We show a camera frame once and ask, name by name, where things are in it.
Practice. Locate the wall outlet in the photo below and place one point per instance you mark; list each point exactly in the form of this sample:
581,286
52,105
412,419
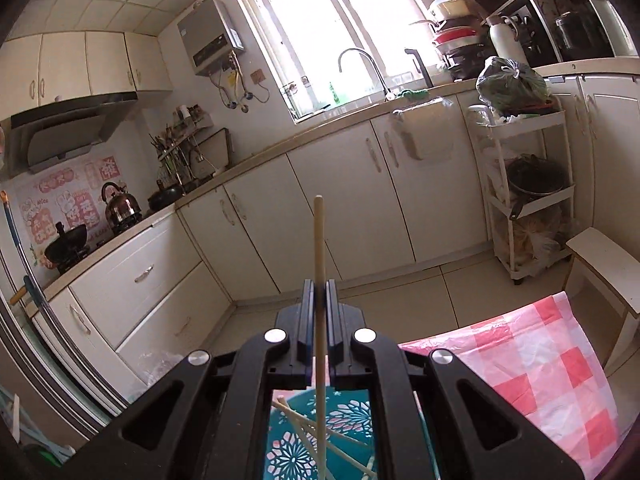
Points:
258,76

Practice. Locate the black angular tap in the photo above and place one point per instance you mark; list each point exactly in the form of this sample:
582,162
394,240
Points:
422,72

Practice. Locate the grey sliding door frame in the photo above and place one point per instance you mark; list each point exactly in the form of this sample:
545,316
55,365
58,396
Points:
50,360

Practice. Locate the green dish soap bottle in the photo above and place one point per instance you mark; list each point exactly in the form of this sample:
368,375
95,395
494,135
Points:
333,94

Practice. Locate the wall utensil rack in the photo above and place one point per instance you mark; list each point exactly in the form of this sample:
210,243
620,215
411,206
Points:
175,145

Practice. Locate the clear plastic bag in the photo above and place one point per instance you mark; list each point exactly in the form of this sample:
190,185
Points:
537,240

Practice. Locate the green plastic bag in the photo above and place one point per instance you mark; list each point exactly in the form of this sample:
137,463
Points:
510,85

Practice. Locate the dark cooking pot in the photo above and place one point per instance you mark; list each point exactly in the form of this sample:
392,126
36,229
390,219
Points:
537,180

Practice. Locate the white wall cabinets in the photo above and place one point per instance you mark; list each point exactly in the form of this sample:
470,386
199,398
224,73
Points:
65,65

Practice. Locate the white trolley rack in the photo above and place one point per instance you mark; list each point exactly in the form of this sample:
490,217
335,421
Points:
530,120

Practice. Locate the blue plastic utensil holder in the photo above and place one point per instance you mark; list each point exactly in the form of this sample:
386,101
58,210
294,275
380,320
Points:
350,412

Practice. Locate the black frying pan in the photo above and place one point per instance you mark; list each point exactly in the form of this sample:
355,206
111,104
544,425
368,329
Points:
165,199

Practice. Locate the curved chrome faucet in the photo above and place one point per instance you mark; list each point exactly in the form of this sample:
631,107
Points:
358,50

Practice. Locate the black gas stove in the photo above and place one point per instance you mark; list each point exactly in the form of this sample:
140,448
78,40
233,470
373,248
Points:
105,240

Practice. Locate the white framed window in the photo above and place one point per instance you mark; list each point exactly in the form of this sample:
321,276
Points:
310,35

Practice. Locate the single wooden chopstick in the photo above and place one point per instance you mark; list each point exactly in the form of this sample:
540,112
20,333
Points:
318,240

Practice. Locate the white step stool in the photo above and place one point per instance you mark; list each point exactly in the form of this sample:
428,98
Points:
600,255

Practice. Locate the white hanging door bin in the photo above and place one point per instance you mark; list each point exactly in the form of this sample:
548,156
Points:
425,130

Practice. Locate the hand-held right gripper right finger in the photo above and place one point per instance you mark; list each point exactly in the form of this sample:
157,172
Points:
332,330

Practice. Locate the black range hood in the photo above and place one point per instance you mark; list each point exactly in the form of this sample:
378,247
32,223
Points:
65,135

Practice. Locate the black rimmed tray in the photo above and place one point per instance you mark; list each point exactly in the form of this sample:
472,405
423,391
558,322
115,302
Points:
215,152

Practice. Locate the green dish cloth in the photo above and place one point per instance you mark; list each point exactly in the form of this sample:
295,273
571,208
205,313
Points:
412,94

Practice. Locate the bundle of wooden chopsticks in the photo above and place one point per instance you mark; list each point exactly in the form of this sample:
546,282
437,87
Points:
282,404

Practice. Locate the white kitchen base cabinets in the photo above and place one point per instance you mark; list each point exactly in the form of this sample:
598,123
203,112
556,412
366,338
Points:
350,185

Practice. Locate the white countertop shelf rack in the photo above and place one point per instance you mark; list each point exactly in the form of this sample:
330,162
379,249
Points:
542,20

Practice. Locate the stack of pots and pans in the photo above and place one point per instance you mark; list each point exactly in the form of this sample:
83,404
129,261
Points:
457,40

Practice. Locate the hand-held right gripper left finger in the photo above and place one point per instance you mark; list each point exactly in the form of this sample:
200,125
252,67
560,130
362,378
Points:
310,330

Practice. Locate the white thermos jug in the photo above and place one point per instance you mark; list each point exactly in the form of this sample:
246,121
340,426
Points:
505,42

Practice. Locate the steel kettle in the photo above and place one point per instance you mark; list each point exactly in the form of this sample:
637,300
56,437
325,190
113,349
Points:
122,207

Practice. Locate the grey wall water heater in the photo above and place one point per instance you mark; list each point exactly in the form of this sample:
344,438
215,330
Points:
210,35

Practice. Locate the black wok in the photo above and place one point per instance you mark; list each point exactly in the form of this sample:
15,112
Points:
65,247

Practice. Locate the red wall stickers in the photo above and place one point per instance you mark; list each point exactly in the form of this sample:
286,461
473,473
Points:
75,200

